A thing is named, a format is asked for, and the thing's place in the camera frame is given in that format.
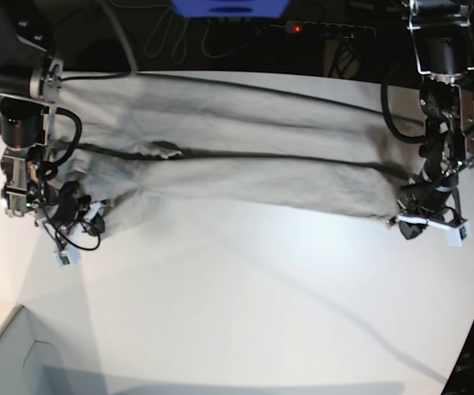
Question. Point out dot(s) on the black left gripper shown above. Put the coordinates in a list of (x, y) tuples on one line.
[(408, 201)]

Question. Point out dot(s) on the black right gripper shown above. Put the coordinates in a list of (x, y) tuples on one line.
[(94, 226)]

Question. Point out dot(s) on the beige grey t-shirt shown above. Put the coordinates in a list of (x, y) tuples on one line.
[(309, 143)]

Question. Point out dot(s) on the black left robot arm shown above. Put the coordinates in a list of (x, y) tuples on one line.
[(441, 33)]

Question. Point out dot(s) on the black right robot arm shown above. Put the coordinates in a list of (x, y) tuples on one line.
[(30, 81)]

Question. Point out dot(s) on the white cardboard box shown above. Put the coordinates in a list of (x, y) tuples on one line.
[(32, 362)]

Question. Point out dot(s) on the black power strip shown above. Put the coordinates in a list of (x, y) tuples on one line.
[(330, 30)]

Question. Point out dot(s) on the blue plastic bin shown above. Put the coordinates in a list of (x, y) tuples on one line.
[(230, 8)]

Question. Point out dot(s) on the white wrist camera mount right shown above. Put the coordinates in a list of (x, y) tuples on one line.
[(72, 243)]

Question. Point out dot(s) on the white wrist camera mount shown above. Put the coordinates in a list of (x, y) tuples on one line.
[(72, 243), (449, 219)]

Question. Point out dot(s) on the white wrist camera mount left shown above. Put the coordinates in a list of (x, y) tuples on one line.
[(449, 219)]

